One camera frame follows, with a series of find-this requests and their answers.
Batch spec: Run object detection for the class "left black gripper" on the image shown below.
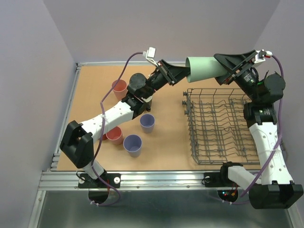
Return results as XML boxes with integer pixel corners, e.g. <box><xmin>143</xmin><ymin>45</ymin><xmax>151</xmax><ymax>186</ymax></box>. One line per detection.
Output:
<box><xmin>142</xmin><ymin>59</ymin><xmax>192</xmax><ymax>100</ymax></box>

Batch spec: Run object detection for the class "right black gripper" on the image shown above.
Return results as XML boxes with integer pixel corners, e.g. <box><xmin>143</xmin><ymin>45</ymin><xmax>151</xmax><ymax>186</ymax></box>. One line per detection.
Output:
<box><xmin>209</xmin><ymin>50</ymin><xmax>260</xmax><ymax>103</ymax></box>

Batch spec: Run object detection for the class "green plastic cup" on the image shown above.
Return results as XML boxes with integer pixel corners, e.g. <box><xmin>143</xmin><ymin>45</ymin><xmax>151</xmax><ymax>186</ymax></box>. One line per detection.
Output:
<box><xmin>185</xmin><ymin>57</ymin><xmax>227</xmax><ymax>83</ymax></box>

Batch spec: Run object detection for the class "purple cup small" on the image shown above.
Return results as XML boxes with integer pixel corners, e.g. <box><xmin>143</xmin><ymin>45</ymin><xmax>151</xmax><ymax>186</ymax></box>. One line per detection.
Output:
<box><xmin>140</xmin><ymin>114</ymin><xmax>155</xmax><ymax>133</ymax></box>

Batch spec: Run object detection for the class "black white-lined mug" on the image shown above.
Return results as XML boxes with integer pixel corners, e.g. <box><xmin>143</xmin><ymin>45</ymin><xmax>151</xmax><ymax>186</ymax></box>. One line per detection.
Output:
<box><xmin>144</xmin><ymin>97</ymin><xmax>152</xmax><ymax>112</ymax></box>

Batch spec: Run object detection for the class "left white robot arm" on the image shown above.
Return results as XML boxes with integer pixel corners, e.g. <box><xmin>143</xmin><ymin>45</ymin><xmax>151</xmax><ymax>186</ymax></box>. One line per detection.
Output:
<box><xmin>59</xmin><ymin>59</ymin><xmax>190</xmax><ymax>187</ymax></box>

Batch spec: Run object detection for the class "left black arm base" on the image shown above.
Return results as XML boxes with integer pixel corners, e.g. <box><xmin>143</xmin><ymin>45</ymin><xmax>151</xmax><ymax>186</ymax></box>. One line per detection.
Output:
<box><xmin>76</xmin><ymin>172</ymin><xmax>121</xmax><ymax>189</ymax></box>

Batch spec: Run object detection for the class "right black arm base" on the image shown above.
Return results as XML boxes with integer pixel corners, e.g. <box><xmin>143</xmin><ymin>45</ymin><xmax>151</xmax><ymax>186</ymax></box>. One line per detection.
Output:
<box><xmin>201</xmin><ymin>172</ymin><xmax>230</xmax><ymax>188</ymax></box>

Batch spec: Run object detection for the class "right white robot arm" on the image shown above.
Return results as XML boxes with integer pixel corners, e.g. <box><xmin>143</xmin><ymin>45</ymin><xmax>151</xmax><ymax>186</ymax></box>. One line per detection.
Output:
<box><xmin>214</xmin><ymin>50</ymin><xmax>304</xmax><ymax>209</ymax></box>

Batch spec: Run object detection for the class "pink cup far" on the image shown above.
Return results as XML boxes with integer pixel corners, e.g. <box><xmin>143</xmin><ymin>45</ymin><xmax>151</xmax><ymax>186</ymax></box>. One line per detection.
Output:
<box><xmin>112</xmin><ymin>79</ymin><xmax>127</xmax><ymax>100</ymax></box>

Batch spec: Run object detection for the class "pink cup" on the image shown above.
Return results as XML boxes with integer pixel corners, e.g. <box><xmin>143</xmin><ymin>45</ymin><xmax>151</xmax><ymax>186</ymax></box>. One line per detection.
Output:
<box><xmin>106</xmin><ymin>126</ymin><xmax>124</xmax><ymax>145</ymax></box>
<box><xmin>112</xmin><ymin>79</ymin><xmax>127</xmax><ymax>100</ymax></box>

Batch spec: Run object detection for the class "pink cup near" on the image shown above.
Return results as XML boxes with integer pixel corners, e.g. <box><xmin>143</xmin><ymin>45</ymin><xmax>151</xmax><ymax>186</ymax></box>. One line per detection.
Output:
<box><xmin>106</xmin><ymin>126</ymin><xmax>124</xmax><ymax>145</ymax></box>

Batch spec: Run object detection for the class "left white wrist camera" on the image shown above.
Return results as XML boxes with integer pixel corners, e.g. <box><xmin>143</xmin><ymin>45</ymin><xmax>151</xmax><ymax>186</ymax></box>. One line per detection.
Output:
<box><xmin>142</xmin><ymin>47</ymin><xmax>159</xmax><ymax>67</ymax></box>

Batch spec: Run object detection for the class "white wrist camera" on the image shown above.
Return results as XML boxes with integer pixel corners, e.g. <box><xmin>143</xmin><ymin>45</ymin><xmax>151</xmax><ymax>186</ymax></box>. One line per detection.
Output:
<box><xmin>253</xmin><ymin>49</ymin><xmax>273</xmax><ymax>65</ymax></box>
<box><xmin>142</xmin><ymin>47</ymin><xmax>159</xmax><ymax>67</ymax></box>

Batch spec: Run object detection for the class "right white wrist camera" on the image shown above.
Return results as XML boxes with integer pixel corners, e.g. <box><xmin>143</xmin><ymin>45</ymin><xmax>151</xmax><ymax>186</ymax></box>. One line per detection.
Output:
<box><xmin>253</xmin><ymin>49</ymin><xmax>273</xmax><ymax>65</ymax></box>

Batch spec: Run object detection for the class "grey wire dish rack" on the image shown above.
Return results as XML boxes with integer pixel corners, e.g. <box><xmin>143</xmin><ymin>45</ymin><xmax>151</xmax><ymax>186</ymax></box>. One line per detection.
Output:
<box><xmin>182</xmin><ymin>88</ymin><xmax>259</xmax><ymax>165</ymax></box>

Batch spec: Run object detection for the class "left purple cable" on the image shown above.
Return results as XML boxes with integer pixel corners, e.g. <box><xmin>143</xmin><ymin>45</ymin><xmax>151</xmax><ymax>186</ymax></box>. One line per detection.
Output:
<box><xmin>89</xmin><ymin>51</ymin><xmax>146</xmax><ymax>207</ymax></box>

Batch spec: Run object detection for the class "aluminium front rail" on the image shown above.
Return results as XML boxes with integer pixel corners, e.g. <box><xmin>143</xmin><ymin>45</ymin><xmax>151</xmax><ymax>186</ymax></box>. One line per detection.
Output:
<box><xmin>39</xmin><ymin>170</ymin><xmax>262</xmax><ymax>192</ymax></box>

